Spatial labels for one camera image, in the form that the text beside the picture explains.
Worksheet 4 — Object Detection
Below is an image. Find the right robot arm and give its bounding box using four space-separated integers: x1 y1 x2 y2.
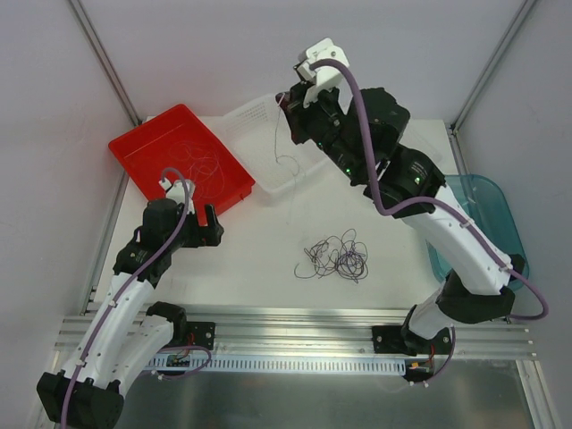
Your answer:
275 83 525 356

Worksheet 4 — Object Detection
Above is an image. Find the white perforated basket left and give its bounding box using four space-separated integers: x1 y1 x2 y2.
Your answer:
221 94 327 198

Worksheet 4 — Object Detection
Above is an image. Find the white perforated basket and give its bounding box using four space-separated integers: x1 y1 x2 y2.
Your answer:
221 94 327 198
400 119 442 167

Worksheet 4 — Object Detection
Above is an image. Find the aluminium mounting rail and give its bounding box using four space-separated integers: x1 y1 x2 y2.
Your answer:
55 304 535 358

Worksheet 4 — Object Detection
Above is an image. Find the white thin wire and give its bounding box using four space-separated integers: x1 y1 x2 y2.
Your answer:
271 91 301 224

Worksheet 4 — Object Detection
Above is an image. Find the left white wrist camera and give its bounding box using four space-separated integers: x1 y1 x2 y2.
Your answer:
159 178 196 214

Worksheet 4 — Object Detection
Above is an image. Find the pink thin wire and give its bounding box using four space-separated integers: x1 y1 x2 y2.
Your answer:
187 142 224 189
167 140 196 161

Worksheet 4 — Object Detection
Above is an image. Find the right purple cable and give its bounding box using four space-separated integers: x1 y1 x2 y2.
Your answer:
310 60 550 321

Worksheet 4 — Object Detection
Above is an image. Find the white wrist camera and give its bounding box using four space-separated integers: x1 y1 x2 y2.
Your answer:
159 178 196 214
294 38 349 108

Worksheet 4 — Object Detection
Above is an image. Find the red plastic tray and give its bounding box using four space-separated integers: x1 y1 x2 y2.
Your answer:
108 104 255 224

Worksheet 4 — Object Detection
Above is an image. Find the white perforated basket right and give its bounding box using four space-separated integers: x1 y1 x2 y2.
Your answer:
400 119 442 167

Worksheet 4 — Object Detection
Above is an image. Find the thin wire bundle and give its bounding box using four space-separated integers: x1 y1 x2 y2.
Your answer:
293 228 371 285

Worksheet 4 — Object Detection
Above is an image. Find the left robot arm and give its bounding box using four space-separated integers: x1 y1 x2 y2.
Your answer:
37 198 224 428

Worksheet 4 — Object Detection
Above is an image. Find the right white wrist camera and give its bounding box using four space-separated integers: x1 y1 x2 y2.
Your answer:
294 38 349 108

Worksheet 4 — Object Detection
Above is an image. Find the teal translucent plastic tub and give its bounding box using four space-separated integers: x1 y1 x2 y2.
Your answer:
445 174 529 278

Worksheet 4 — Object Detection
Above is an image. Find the white slotted cable duct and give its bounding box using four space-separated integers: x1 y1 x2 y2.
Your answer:
145 354 406 376

